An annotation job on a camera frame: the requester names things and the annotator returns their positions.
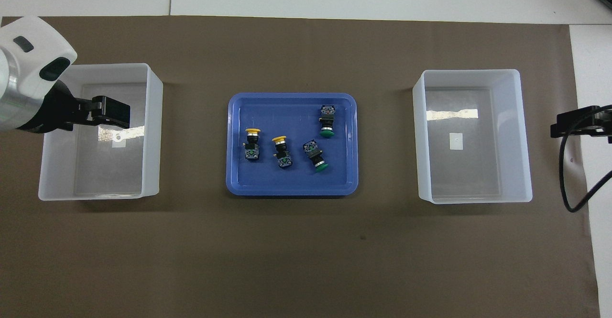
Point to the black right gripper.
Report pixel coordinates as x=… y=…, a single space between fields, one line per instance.
x=605 y=119

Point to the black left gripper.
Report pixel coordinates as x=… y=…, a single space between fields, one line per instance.
x=60 y=110

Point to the yellow push button switch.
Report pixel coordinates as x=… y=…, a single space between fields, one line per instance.
x=282 y=153
x=252 y=145

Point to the green push button switch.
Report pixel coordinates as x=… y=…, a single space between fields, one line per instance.
x=315 y=155
x=327 y=120

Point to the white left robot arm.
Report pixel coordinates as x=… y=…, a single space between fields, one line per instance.
x=28 y=64

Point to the translucent white plastic box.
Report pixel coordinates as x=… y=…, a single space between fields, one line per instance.
x=471 y=136
x=103 y=131

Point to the small white sticker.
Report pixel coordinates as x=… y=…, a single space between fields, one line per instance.
x=118 y=140
x=456 y=141

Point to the blue plastic tray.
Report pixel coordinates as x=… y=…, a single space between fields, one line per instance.
x=291 y=144

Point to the brown paper table mat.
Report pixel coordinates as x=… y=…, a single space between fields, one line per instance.
x=296 y=251

